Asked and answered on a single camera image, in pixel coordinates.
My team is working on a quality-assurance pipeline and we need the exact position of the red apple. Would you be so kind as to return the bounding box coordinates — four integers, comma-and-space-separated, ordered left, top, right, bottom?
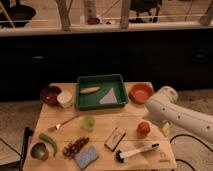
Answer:
137, 121, 150, 136

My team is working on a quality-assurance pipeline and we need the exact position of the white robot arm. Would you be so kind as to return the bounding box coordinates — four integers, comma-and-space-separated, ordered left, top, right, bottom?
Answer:
145, 86, 213, 144

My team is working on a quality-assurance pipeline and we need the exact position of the green plastic cup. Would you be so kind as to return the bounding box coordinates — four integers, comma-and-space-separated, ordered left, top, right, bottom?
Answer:
81, 116, 95, 132

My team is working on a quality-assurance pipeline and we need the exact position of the white cup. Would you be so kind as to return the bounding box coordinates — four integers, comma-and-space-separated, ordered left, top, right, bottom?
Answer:
57, 91, 72, 108

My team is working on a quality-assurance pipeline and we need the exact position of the orange bowl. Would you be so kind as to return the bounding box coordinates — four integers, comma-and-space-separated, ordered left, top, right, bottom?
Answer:
129, 83, 154, 104

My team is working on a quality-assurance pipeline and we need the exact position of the wooden rectangular block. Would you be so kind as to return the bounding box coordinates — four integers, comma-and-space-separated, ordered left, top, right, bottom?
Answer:
104, 127, 126, 152

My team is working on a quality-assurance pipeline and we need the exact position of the white dish brush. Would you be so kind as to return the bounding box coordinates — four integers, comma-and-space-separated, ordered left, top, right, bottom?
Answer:
115, 143, 159, 163

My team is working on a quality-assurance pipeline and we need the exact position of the grey triangular cloth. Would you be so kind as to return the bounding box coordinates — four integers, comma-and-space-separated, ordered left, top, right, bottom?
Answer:
99, 88, 117, 104

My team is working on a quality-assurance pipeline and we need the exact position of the green plastic tray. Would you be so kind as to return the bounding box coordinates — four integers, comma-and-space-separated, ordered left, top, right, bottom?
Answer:
76, 74, 128, 110

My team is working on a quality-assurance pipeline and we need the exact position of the blue sponge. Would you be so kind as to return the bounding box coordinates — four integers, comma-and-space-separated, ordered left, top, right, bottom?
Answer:
74, 146, 99, 169

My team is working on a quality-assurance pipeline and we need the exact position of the red grape bunch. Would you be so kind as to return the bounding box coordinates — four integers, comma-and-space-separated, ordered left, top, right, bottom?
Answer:
62, 137, 89, 159

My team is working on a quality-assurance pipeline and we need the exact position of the dark maroon bowl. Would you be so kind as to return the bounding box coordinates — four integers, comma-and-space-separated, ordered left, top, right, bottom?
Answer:
40, 86, 62, 106

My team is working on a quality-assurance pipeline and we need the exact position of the green pepper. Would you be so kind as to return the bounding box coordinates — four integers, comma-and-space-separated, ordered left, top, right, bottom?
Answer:
39, 133, 58, 157

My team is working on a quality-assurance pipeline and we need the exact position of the black cable on floor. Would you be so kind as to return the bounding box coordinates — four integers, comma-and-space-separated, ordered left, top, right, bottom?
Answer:
169, 133, 213, 171

